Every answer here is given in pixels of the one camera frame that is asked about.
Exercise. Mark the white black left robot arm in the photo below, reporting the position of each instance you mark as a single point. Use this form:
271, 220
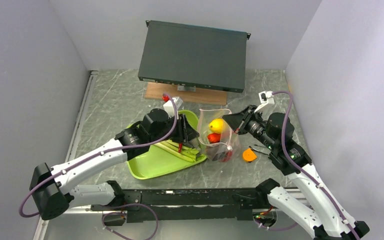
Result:
57, 188

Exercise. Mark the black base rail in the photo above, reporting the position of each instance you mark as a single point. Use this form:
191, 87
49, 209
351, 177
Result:
142, 205

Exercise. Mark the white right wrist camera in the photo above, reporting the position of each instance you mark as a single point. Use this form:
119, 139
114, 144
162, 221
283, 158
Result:
267, 101

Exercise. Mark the yellow bell pepper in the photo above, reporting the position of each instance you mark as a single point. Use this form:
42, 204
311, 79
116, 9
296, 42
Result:
217, 126

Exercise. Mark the dark grey rack device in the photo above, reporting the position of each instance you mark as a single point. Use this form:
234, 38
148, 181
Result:
194, 56

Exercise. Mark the green celery stalks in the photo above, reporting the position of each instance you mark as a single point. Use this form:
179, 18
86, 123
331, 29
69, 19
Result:
188, 154

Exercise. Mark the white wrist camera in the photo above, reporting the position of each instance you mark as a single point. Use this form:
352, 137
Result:
168, 106
267, 101

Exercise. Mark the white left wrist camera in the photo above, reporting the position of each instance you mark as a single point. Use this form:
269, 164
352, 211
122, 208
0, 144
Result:
168, 106

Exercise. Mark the wooden board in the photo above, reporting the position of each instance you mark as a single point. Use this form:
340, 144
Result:
155, 91

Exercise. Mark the clear pink zip top bag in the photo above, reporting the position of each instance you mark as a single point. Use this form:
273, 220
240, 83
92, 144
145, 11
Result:
228, 137

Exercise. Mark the orange pumpkin slice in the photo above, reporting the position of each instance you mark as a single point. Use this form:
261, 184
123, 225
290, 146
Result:
248, 155

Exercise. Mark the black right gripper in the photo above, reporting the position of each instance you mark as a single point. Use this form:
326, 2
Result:
236, 120

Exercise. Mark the green plastic tray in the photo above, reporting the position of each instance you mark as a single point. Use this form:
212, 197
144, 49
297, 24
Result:
157, 162

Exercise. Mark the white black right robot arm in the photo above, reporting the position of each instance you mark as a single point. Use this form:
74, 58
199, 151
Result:
324, 218

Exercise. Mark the orange red chili pepper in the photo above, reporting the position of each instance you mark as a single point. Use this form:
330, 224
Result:
214, 138

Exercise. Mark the lower black yellow screwdriver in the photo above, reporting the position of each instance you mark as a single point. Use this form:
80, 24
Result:
258, 151

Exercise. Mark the red tomato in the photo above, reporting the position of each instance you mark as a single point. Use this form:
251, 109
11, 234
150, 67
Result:
227, 156

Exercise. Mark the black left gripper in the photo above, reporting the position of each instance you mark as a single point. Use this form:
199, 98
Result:
185, 130

